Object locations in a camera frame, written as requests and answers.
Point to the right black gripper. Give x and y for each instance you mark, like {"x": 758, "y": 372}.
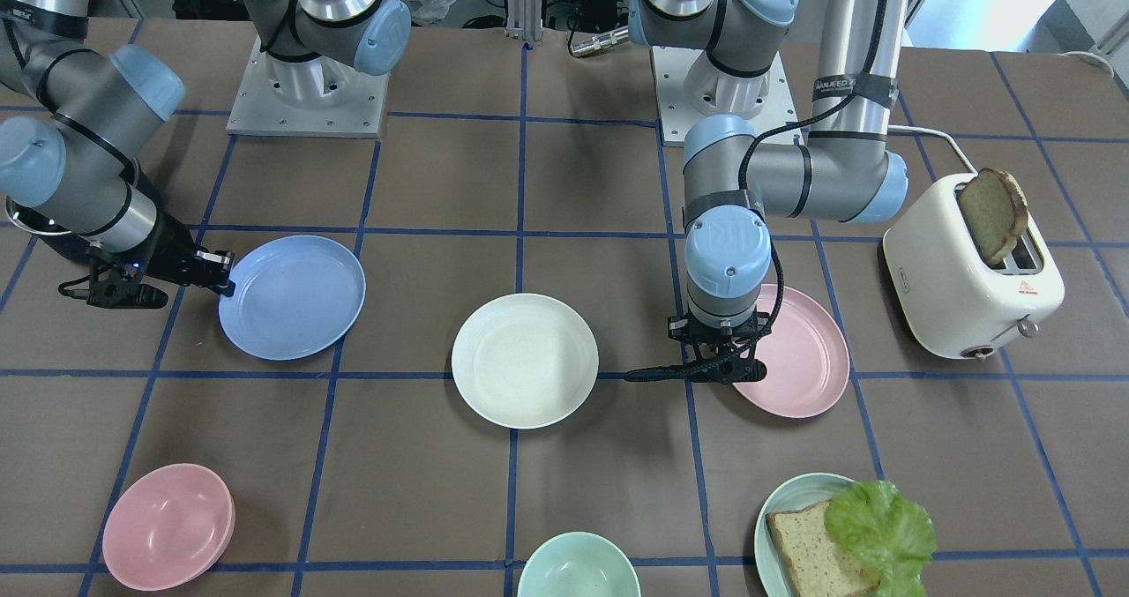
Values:
{"x": 168, "y": 247}

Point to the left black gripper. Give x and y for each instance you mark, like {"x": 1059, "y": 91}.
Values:
{"x": 727, "y": 339}

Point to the pink plate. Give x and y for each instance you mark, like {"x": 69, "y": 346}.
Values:
{"x": 807, "y": 361}

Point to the blue plate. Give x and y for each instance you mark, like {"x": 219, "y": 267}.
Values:
{"x": 293, "y": 297}

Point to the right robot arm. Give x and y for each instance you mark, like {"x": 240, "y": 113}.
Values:
{"x": 77, "y": 169}

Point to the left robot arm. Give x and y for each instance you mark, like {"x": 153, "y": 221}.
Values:
{"x": 753, "y": 150}

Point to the light green plate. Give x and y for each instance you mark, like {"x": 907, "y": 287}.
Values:
{"x": 798, "y": 493}

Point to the cream white plate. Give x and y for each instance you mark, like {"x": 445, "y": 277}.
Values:
{"x": 525, "y": 361}

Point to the green lettuce leaf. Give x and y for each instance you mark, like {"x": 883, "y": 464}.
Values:
{"x": 887, "y": 532}

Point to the bread slice on plate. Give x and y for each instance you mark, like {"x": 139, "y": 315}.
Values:
{"x": 814, "y": 563}

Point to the green bowl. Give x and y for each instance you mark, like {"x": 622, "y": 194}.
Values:
{"x": 578, "y": 564}

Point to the pink bowl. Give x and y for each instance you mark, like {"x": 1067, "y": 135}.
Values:
{"x": 168, "y": 527}

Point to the white toaster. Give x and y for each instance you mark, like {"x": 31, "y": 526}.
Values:
{"x": 954, "y": 304}

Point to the bread slice in toaster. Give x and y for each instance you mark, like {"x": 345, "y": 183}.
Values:
{"x": 995, "y": 211}

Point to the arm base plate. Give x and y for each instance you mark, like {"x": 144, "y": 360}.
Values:
{"x": 689, "y": 88}
{"x": 316, "y": 99}

